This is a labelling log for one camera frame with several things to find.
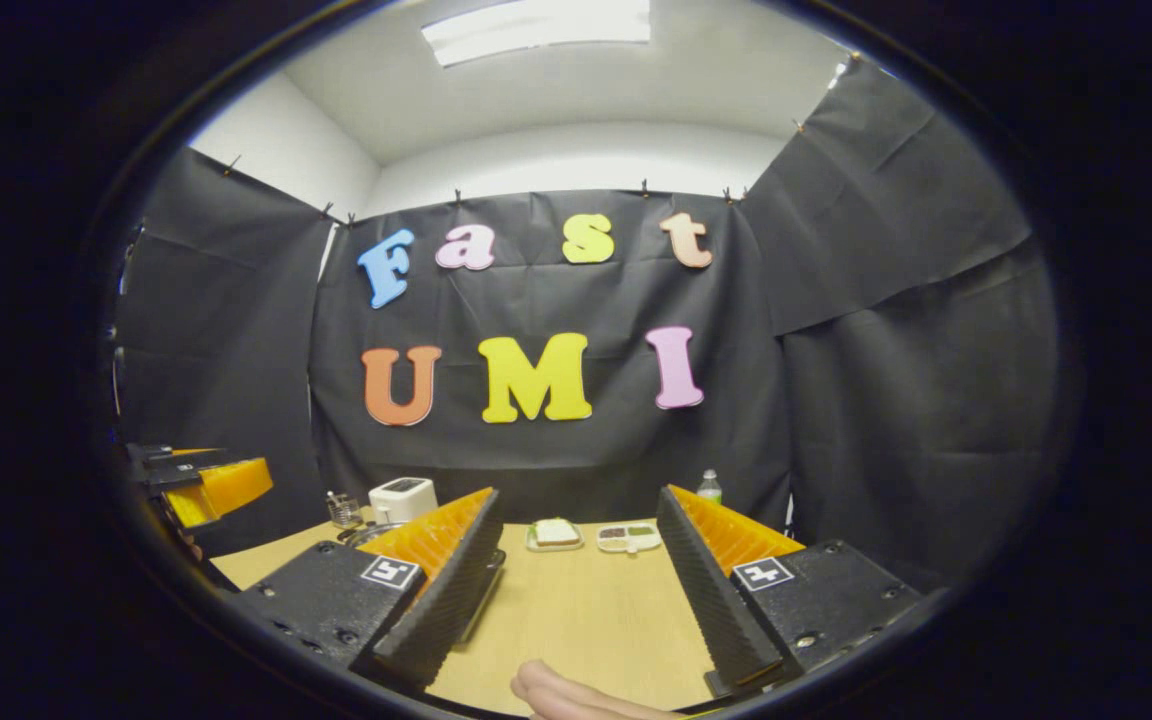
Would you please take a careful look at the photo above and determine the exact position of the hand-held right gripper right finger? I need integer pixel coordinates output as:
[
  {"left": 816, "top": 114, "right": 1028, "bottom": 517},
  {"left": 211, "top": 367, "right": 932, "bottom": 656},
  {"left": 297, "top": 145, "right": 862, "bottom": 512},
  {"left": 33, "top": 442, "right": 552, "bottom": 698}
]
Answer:
[{"left": 656, "top": 484, "right": 927, "bottom": 698}]

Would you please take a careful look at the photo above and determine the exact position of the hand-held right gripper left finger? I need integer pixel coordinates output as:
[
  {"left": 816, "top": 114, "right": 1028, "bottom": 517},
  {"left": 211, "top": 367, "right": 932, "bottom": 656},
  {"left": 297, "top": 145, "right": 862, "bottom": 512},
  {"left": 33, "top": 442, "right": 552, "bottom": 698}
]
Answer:
[{"left": 231, "top": 487, "right": 507, "bottom": 693}]

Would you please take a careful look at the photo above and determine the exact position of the black induction cooktop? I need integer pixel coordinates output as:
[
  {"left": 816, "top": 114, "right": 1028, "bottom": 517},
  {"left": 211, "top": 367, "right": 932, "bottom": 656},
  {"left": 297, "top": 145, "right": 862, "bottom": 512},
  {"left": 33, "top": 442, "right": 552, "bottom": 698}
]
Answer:
[{"left": 456, "top": 548, "right": 507, "bottom": 641}]

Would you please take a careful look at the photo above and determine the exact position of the white divided dish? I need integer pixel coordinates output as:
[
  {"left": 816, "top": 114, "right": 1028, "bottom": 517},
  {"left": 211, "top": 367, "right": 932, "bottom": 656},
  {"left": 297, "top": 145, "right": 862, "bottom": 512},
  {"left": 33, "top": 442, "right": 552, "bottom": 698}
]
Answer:
[{"left": 596, "top": 522, "right": 663, "bottom": 555}]

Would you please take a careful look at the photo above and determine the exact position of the white toaster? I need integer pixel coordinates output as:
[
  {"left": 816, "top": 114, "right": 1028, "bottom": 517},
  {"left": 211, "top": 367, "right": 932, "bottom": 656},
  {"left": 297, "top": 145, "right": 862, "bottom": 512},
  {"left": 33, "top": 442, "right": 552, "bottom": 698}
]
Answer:
[{"left": 368, "top": 477, "right": 439, "bottom": 525}]

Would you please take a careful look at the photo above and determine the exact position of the white sandwich plate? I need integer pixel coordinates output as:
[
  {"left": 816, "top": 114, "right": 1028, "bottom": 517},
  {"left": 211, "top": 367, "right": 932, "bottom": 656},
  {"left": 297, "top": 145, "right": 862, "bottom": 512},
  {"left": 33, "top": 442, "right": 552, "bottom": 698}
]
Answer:
[{"left": 524, "top": 518, "right": 585, "bottom": 553}]

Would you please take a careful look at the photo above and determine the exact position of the black backdrop cloth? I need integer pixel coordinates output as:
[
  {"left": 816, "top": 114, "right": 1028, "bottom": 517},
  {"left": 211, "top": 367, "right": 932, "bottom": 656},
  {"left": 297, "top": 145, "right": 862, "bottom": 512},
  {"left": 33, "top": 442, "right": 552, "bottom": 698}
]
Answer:
[{"left": 114, "top": 55, "right": 1062, "bottom": 591}]

